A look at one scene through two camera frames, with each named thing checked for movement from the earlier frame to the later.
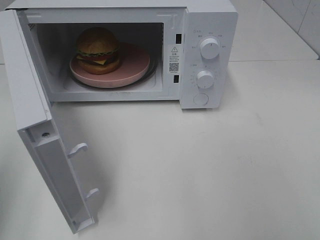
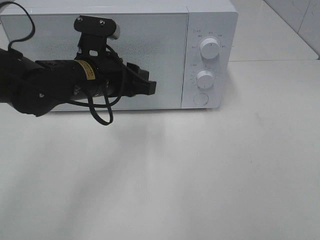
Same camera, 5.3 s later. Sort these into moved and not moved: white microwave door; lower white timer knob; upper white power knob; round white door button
Moved: white microwave door
Not moved: lower white timer knob; round white door button; upper white power knob
